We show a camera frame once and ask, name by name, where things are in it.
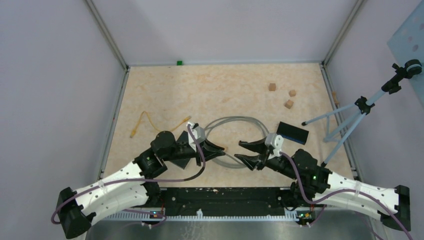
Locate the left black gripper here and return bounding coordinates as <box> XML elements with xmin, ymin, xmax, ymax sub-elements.
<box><xmin>162</xmin><ymin>137</ymin><xmax>225</xmax><ymax>167</ymax></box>

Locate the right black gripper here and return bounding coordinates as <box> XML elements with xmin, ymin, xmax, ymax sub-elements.
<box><xmin>234</xmin><ymin>136</ymin><xmax>299</xmax><ymax>180</ymax></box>

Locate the grey ethernet cable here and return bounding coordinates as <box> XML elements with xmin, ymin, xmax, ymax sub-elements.
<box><xmin>203</xmin><ymin>115</ymin><xmax>270</xmax><ymax>170</ymax></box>

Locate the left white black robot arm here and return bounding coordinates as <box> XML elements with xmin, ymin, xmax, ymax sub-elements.
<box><xmin>51</xmin><ymin>127</ymin><xmax>225</xmax><ymax>240</ymax></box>

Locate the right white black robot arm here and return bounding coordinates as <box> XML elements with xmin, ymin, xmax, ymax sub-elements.
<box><xmin>235</xmin><ymin>134</ymin><xmax>412</xmax><ymax>232</ymax></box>

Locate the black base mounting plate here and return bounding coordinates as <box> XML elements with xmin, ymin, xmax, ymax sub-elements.
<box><xmin>152</xmin><ymin>187</ymin><xmax>310</xmax><ymax>217</ymax></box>

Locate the wooden cube near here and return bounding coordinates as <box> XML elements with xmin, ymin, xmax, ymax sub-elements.
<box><xmin>284</xmin><ymin>99</ymin><xmax>294</xmax><ymax>109</ymax></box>

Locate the wooden cube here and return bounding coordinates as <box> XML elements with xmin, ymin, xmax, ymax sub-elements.
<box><xmin>268</xmin><ymin>83</ymin><xmax>277</xmax><ymax>92</ymax></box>
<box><xmin>289</xmin><ymin>89</ymin><xmax>297</xmax><ymax>97</ymax></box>
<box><xmin>284</xmin><ymin>99</ymin><xmax>294</xmax><ymax>109</ymax></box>

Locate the wooden cube far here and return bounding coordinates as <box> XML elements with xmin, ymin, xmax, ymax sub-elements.
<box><xmin>268</xmin><ymin>83</ymin><xmax>277</xmax><ymax>92</ymax></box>

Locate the wooden cube middle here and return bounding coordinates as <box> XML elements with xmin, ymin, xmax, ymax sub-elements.
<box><xmin>289</xmin><ymin>89</ymin><xmax>297</xmax><ymax>97</ymax></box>

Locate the light blue tripod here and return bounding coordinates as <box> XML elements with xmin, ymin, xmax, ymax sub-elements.
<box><xmin>301</xmin><ymin>59</ymin><xmax>423</xmax><ymax>167</ymax></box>

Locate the light blue perforated panel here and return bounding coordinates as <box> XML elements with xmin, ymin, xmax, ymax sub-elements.
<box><xmin>386</xmin><ymin>1</ymin><xmax>424</xmax><ymax>107</ymax></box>

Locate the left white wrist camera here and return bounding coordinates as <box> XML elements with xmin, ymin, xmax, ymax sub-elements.
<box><xmin>186</xmin><ymin>121</ymin><xmax>207</xmax><ymax>151</ymax></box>

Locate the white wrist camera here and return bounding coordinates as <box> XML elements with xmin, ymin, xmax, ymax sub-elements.
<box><xmin>264</xmin><ymin>133</ymin><xmax>284</xmax><ymax>157</ymax></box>
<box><xmin>186</xmin><ymin>121</ymin><xmax>207</xmax><ymax>151</ymax></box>

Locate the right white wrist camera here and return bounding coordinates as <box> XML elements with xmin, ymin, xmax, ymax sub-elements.
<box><xmin>264</xmin><ymin>133</ymin><xmax>284</xmax><ymax>157</ymax></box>

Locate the black network switch box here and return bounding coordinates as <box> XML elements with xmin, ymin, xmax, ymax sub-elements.
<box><xmin>169</xmin><ymin>131</ymin><xmax>197</xmax><ymax>170</ymax></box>

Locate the black blue switch box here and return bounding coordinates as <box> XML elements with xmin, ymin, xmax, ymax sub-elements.
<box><xmin>276</xmin><ymin>121</ymin><xmax>309</xmax><ymax>145</ymax></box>

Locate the yellow ethernet cable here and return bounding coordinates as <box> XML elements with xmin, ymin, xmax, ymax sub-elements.
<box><xmin>129</xmin><ymin>111</ymin><xmax>192</xmax><ymax>139</ymax></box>

